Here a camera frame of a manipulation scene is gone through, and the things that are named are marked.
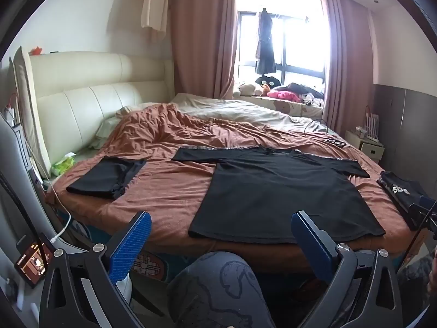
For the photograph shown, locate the pile of clothes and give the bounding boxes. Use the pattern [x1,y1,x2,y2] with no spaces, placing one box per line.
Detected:
[266,82,325,106]

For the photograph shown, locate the black penguin plush toy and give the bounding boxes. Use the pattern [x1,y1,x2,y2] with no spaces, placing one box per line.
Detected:
[254,74,281,89]

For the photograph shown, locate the pink curtain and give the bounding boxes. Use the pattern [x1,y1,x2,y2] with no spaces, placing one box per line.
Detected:
[321,0,376,137]

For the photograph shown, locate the folded black shorts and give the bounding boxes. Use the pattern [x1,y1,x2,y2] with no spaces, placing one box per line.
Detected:
[66,156,147,200]

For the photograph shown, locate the person's leg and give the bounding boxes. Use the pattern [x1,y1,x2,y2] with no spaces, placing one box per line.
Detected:
[167,251,277,328]

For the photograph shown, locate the small dark waste bin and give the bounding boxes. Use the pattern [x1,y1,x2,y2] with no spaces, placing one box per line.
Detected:
[0,113,53,243]

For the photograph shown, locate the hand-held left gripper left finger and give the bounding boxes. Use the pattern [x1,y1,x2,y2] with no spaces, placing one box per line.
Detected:
[39,211,152,328]

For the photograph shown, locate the white plush toy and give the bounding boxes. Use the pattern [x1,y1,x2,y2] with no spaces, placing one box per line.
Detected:
[234,82,263,97]

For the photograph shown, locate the brown blanket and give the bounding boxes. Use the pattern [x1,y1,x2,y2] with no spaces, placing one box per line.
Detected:
[46,104,424,257]

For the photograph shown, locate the wooden nightstand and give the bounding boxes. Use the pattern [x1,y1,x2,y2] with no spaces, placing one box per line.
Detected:
[170,0,238,99]

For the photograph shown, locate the white desktop rack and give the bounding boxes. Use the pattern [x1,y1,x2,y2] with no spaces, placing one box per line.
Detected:
[364,106,380,140]

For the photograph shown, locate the smartphone with lit screen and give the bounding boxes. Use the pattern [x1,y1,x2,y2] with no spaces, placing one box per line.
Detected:
[14,233,54,288]

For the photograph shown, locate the cream leather headboard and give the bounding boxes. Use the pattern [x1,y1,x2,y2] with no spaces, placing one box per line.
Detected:
[29,51,176,168]

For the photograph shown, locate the window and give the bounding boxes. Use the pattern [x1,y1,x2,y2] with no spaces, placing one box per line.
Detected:
[235,0,328,86]

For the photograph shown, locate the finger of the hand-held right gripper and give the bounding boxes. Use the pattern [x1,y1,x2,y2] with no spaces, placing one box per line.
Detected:
[419,196,437,212]
[409,204,437,240]

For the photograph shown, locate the thin black cable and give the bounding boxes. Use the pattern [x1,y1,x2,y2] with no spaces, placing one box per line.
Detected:
[304,119,330,134]

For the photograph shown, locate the white charging cable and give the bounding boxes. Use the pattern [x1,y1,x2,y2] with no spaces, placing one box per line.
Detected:
[51,184,73,245]

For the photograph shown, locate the beige duvet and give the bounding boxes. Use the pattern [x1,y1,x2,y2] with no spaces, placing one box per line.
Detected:
[171,93,328,134]

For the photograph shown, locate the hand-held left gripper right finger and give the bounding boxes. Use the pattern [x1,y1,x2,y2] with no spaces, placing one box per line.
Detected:
[291,211,403,328]

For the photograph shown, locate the cream upright cushion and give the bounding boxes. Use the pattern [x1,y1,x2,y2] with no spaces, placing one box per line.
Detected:
[12,46,52,178]

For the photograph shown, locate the green tissue pack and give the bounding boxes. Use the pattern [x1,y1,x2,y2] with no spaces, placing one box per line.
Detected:
[51,153,76,175]

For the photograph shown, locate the hanging white cloth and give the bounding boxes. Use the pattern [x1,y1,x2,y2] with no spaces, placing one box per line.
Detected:
[141,0,169,30]

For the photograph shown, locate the cream nightstand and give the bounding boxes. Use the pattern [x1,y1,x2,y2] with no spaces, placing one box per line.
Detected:
[345,130,385,163]

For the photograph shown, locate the hanging dark garment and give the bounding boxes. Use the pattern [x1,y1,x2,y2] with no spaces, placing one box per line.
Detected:
[254,7,277,75]

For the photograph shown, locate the white pillow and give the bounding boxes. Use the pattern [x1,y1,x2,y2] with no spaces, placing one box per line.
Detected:
[90,106,147,149]

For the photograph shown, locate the folded black printed t-shirt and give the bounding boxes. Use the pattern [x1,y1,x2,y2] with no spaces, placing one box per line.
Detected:
[376,171,427,231]

